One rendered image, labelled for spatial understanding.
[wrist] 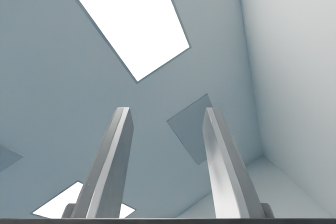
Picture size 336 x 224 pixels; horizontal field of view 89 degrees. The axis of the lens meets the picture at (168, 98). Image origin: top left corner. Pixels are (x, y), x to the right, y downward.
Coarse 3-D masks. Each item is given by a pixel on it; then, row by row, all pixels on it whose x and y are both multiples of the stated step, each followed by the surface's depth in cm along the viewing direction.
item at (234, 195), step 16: (208, 112) 10; (208, 128) 10; (224, 128) 9; (208, 144) 10; (224, 144) 8; (208, 160) 10; (224, 160) 7; (240, 160) 7; (224, 176) 7; (240, 176) 6; (224, 192) 7; (240, 192) 6; (224, 208) 7; (240, 208) 6; (256, 208) 6
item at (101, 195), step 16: (128, 112) 10; (112, 128) 9; (128, 128) 10; (112, 144) 8; (128, 144) 10; (96, 160) 7; (112, 160) 7; (96, 176) 6; (112, 176) 7; (80, 192) 6; (96, 192) 6; (112, 192) 7; (64, 208) 6; (80, 208) 6; (96, 208) 6; (112, 208) 7
